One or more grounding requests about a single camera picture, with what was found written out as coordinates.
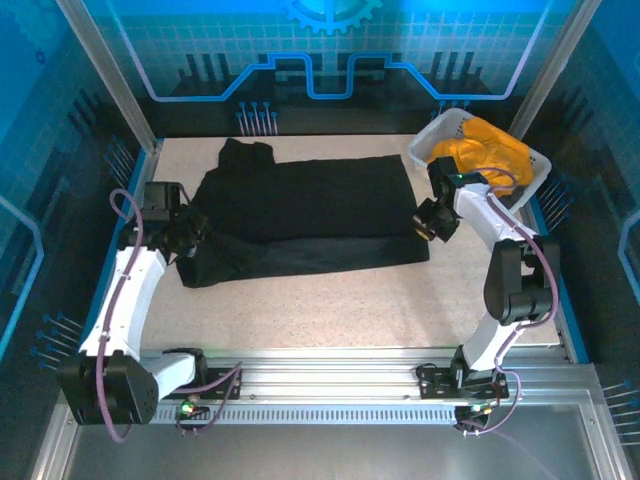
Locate orange t-shirt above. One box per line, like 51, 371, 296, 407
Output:
425, 116, 536, 199

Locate aluminium side rail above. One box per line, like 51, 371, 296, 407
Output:
513, 144, 592, 364
83, 139, 162, 362

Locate small controller board with LEDs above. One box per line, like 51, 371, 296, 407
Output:
174, 397, 212, 434
453, 401, 495, 434

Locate dark grey t-shirt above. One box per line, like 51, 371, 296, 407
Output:
498, 186, 532, 212

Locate aluminium frame post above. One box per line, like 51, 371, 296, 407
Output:
54, 0, 162, 154
503, 0, 604, 152

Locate white plastic basket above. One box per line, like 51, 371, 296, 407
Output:
407, 106, 553, 214

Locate slotted grey cable duct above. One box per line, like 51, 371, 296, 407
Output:
149, 405, 460, 427

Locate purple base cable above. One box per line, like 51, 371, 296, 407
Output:
457, 372, 524, 437
169, 362, 245, 438

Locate aluminium mounting rail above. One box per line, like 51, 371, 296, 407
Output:
65, 346, 599, 402

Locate black t-shirt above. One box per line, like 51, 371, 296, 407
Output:
175, 136, 432, 290

